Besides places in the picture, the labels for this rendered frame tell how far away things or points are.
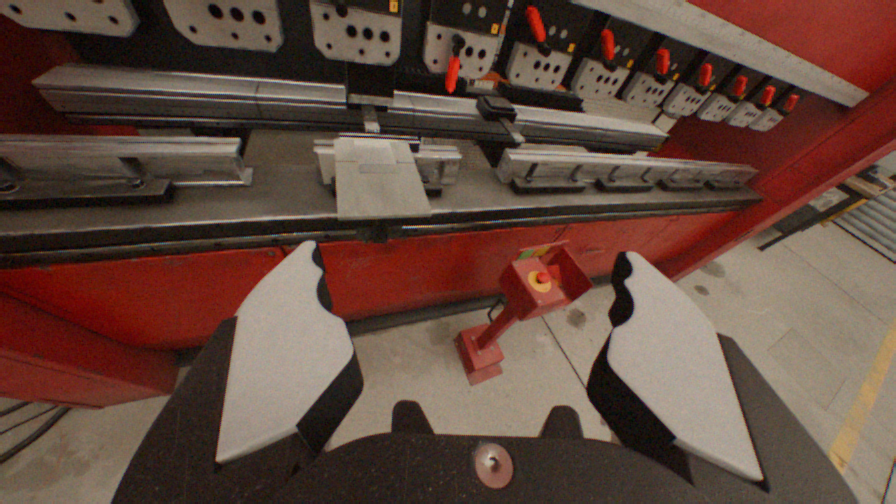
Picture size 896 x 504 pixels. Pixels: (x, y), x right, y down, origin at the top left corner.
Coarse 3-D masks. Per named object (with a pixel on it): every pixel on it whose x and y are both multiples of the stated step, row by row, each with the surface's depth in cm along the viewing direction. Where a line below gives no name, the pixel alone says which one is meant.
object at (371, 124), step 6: (348, 108) 72; (354, 108) 73; (360, 108) 73; (366, 108) 71; (372, 108) 72; (378, 108) 75; (384, 108) 75; (366, 114) 69; (372, 114) 70; (366, 120) 67; (372, 120) 68; (366, 126) 65; (372, 126) 66; (378, 126) 67; (366, 132) 65; (372, 132) 65; (378, 132) 66
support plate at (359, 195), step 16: (336, 144) 59; (352, 144) 60; (400, 144) 65; (336, 160) 55; (352, 160) 56; (400, 160) 60; (336, 176) 52; (352, 176) 53; (368, 176) 54; (384, 176) 55; (400, 176) 57; (416, 176) 58; (352, 192) 50; (368, 192) 51; (384, 192) 52; (400, 192) 53; (416, 192) 54; (352, 208) 47; (368, 208) 48; (384, 208) 49; (400, 208) 50; (416, 208) 51
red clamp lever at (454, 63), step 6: (456, 36) 46; (456, 42) 46; (462, 42) 46; (456, 48) 47; (462, 48) 47; (456, 54) 48; (450, 60) 49; (456, 60) 48; (450, 66) 49; (456, 66) 49; (450, 72) 50; (456, 72) 50; (450, 78) 51; (456, 78) 51; (450, 84) 51; (450, 90) 52
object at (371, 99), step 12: (348, 72) 51; (360, 72) 51; (372, 72) 52; (384, 72) 52; (348, 84) 52; (360, 84) 53; (372, 84) 54; (384, 84) 54; (348, 96) 55; (360, 96) 56; (372, 96) 56; (384, 96) 56
